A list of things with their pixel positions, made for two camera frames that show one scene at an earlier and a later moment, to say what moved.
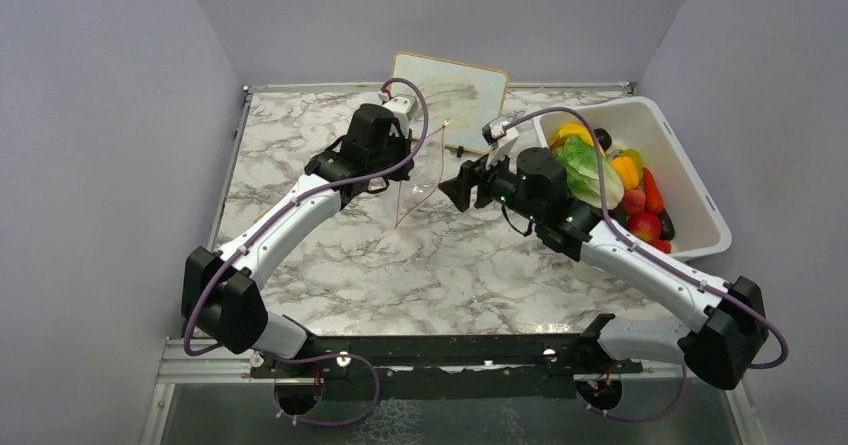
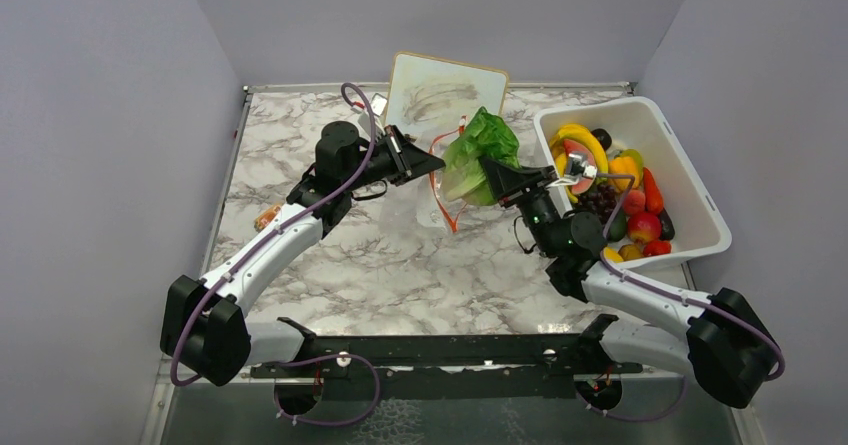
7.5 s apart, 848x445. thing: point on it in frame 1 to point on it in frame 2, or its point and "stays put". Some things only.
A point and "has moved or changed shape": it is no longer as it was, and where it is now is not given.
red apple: [645, 226] stays put
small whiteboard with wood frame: [461, 99] stays put
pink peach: [633, 202] stays put
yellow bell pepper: [627, 171] stays put
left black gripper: [405, 145] stays put
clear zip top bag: [424, 177] to [452, 210]
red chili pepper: [653, 198] stays put
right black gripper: [472, 173] to [504, 179]
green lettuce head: [580, 159] has moved or changed shape
